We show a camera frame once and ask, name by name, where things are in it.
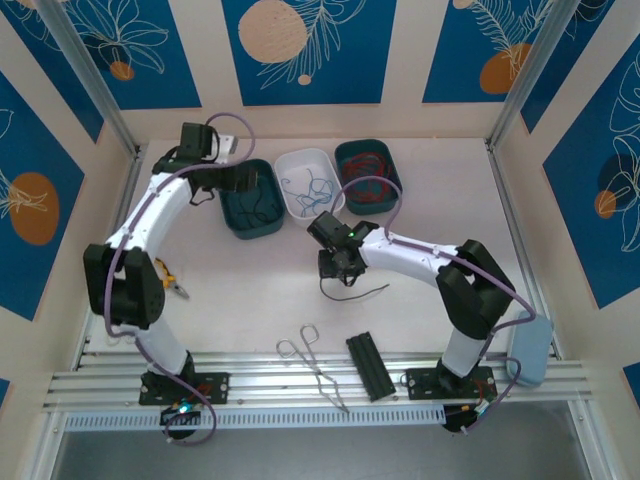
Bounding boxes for thin black cable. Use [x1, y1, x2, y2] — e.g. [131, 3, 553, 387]
[234, 187, 282, 226]
[319, 277, 391, 302]

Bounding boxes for thin blue cable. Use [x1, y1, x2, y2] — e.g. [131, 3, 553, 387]
[281, 168, 335, 217]

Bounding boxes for thin red cable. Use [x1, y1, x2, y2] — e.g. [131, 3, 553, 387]
[342, 152, 394, 204]

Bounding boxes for dark teal plastic bin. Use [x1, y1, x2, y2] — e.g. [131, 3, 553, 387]
[215, 158, 287, 240]
[333, 139, 404, 219]

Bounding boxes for white plastic bin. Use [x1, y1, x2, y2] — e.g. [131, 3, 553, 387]
[273, 146, 347, 228]

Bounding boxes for black ribbed metal block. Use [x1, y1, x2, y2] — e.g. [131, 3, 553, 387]
[345, 329, 397, 403]

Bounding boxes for silver metal tongs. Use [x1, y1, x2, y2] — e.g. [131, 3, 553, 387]
[276, 324, 351, 414]

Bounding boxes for small black controller board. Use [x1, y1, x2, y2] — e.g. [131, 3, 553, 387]
[443, 403, 490, 434]
[159, 403, 204, 427]

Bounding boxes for light blue case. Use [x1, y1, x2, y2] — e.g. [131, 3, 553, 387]
[505, 308, 555, 389]

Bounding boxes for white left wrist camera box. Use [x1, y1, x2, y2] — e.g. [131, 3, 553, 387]
[214, 132, 239, 157]

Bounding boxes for aluminium side rail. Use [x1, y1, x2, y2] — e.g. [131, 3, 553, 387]
[487, 142, 559, 359]
[74, 144, 146, 371]

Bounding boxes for aluminium rail frame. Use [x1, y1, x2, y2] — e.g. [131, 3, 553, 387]
[42, 351, 599, 412]

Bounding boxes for orange handled pliers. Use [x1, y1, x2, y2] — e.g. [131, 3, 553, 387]
[154, 257, 191, 301]

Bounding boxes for aluminium corner post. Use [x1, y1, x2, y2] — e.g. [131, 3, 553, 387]
[487, 0, 584, 151]
[35, 0, 141, 157]

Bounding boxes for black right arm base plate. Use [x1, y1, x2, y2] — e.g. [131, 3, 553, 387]
[402, 367, 496, 401]

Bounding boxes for white slotted cable duct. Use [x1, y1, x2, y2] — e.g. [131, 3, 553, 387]
[63, 405, 447, 432]

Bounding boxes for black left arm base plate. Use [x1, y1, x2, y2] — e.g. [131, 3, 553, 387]
[138, 372, 231, 406]

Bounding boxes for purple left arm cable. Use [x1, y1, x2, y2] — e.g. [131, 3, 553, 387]
[102, 112, 256, 446]

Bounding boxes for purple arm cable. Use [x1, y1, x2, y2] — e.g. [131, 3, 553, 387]
[339, 175, 539, 435]
[102, 112, 256, 446]

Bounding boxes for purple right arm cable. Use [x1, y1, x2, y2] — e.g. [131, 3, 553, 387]
[339, 175, 539, 435]

